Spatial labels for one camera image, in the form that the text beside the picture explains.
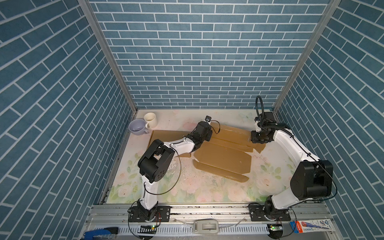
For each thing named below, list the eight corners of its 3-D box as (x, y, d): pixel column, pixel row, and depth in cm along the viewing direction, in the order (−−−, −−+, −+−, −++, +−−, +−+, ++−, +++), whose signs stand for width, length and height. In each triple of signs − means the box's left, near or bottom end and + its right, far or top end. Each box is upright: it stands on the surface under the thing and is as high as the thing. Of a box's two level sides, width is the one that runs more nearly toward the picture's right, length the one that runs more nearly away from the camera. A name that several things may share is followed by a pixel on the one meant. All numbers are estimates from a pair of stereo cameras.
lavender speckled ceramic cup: (129, 136, 105) (125, 130, 100) (133, 124, 112) (130, 119, 107) (148, 136, 105) (145, 131, 100) (151, 124, 112) (149, 119, 107)
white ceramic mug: (147, 131, 107) (143, 124, 101) (146, 121, 114) (143, 113, 107) (157, 129, 109) (155, 122, 102) (156, 119, 115) (154, 111, 109)
